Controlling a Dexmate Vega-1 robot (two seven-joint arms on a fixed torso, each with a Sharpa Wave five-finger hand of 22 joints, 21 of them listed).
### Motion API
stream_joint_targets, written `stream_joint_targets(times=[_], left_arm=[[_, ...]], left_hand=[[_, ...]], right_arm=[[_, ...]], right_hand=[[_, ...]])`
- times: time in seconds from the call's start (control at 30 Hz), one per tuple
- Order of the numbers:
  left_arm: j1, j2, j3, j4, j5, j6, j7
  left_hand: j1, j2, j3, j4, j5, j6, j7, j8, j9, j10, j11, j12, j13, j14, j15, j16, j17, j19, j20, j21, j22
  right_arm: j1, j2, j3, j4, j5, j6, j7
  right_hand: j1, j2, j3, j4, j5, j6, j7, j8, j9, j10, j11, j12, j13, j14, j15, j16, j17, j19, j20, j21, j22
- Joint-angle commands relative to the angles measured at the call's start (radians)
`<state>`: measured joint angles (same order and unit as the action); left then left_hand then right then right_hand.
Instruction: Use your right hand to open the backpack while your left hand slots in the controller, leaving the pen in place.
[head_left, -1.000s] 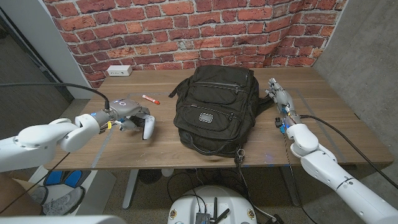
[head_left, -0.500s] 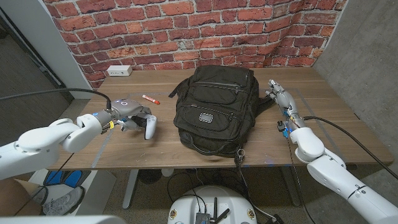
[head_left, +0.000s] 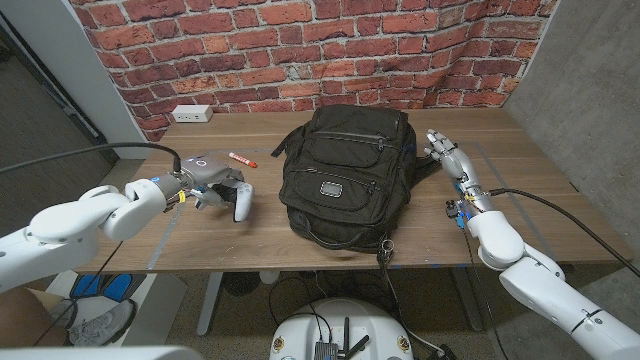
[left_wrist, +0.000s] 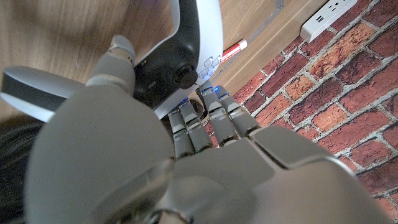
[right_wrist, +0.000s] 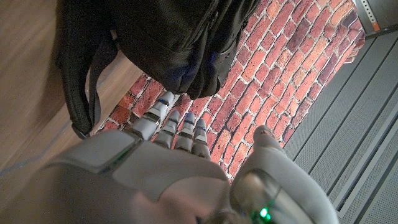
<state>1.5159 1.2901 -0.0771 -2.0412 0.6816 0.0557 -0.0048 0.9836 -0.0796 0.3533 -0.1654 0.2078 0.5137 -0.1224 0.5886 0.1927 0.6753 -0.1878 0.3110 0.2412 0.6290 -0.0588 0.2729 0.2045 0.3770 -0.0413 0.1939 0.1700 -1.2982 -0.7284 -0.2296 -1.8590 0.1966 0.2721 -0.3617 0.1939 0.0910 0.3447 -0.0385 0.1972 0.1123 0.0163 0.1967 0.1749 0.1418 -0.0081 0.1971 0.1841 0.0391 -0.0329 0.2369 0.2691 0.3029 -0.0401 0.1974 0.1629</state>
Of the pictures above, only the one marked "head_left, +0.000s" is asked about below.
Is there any red marker pen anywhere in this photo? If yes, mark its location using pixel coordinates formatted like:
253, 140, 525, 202
228, 151, 258, 169

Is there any grey table leg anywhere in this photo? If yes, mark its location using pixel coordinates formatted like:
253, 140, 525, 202
452, 267, 485, 332

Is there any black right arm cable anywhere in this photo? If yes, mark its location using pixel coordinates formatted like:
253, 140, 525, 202
488, 187, 640, 279

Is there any white table leg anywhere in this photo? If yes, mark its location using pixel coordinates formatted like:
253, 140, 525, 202
196, 271, 225, 337

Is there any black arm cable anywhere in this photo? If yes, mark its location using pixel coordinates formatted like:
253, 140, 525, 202
0, 142, 183, 175
488, 187, 640, 279

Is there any white game controller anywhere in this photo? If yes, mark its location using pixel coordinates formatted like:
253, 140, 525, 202
197, 179, 255, 223

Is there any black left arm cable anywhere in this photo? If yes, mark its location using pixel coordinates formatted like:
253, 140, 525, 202
0, 142, 183, 175

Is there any brick wall print backdrop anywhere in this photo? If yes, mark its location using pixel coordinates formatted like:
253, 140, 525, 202
69, 0, 559, 144

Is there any black backpack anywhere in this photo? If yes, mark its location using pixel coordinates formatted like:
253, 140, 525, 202
271, 103, 451, 266

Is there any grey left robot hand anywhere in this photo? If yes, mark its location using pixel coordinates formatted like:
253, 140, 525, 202
172, 154, 246, 211

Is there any grey sneaker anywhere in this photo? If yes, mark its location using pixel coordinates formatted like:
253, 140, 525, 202
48, 299, 79, 330
68, 298, 139, 347

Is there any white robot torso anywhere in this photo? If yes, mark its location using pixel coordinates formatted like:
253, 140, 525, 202
268, 298, 415, 360

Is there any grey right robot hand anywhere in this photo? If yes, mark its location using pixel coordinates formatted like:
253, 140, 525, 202
423, 128, 482, 200

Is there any brown cardboard box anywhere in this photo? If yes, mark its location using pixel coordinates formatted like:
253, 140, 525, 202
0, 287, 69, 349

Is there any white power strip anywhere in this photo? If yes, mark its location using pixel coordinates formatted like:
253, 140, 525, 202
171, 104, 214, 124

